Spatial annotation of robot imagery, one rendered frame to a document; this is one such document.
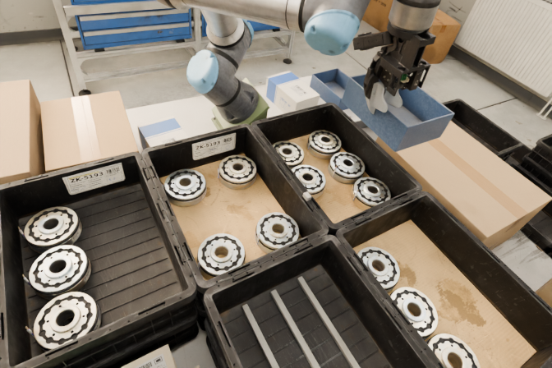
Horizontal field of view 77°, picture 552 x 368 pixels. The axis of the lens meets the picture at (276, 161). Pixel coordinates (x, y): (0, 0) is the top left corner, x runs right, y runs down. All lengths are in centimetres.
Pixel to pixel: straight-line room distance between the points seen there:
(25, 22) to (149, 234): 284
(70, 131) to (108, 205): 28
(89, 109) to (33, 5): 234
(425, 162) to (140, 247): 79
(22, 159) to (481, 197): 115
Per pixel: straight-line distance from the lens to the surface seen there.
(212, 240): 81
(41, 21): 352
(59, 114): 119
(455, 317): 92
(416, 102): 93
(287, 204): 88
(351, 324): 81
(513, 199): 114
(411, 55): 69
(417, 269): 93
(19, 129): 111
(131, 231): 89
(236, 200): 92
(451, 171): 111
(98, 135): 109
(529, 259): 134
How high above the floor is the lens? 155
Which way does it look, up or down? 44 degrees down
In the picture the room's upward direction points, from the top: 10 degrees clockwise
